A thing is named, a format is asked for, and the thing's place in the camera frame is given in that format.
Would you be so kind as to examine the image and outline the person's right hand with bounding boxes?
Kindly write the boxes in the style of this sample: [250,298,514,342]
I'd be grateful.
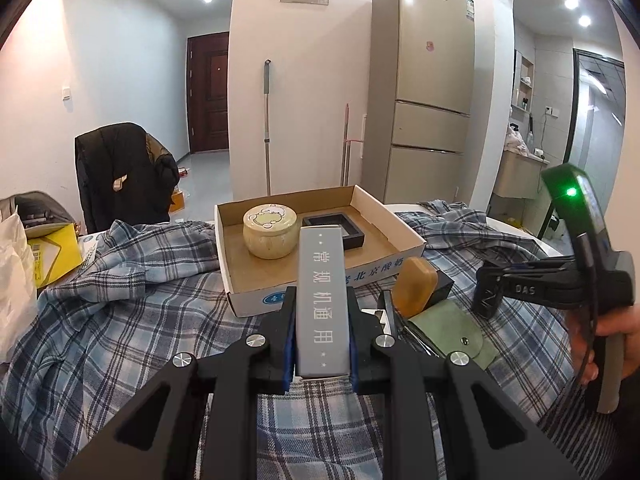
[566,301,640,386]

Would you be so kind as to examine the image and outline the grey handled mop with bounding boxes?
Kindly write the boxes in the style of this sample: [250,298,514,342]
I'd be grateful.
[262,58,271,196]

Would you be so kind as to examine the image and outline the blue plaid blanket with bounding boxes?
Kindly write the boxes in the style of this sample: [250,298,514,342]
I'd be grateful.
[1,221,630,479]

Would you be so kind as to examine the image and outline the pink broom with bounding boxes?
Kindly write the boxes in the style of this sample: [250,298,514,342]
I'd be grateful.
[341,104,361,186]

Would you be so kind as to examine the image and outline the grey bag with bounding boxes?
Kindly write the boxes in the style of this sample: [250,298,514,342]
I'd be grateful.
[1,191,75,238]

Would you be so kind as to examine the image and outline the black square frame box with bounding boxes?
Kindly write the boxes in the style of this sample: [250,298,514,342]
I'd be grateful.
[303,212,366,250]

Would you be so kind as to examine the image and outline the beige refrigerator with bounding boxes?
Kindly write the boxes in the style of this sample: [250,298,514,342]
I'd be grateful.
[360,0,475,204]

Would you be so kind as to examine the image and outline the black jacket on chair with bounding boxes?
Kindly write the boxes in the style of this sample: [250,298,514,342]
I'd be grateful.
[74,122,180,234]

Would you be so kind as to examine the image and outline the white plastic bag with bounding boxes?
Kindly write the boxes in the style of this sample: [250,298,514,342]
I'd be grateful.
[0,212,37,364]

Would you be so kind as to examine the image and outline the small cardboard box on floor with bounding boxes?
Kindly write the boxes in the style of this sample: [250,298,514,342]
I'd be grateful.
[169,190,184,214]

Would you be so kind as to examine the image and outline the bathroom vanity cabinet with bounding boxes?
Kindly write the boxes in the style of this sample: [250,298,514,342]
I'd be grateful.
[494,151,548,200]

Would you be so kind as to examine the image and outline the grey long remote box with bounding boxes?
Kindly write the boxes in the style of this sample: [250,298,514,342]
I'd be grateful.
[295,226,350,379]

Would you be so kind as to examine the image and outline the round cream tin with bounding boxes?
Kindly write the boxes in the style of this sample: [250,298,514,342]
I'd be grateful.
[243,204,300,260]

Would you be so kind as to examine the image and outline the green felt pouch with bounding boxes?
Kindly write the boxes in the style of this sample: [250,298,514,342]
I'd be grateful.
[409,300,498,370]

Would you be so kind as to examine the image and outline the dark red door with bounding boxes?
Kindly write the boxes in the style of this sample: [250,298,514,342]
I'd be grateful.
[186,32,229,153]

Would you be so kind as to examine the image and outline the orange soap bar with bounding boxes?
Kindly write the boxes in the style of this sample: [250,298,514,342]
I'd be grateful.
[392,257,438,318]

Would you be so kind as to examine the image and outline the yellow box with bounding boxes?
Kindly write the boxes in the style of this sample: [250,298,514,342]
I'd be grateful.
[27,223,82,289]

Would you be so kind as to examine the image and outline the cardboard tray box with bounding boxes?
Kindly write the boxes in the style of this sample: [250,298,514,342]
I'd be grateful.
[215,185,425,318]

